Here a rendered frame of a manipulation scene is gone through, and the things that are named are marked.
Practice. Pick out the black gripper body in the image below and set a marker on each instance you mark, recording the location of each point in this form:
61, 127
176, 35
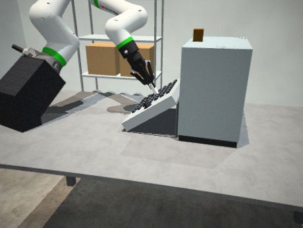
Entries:
136, 59

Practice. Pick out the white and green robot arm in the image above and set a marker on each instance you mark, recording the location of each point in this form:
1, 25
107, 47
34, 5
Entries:
62, 43

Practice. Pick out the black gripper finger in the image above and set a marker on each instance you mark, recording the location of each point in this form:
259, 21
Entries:
149, 77
143, 80

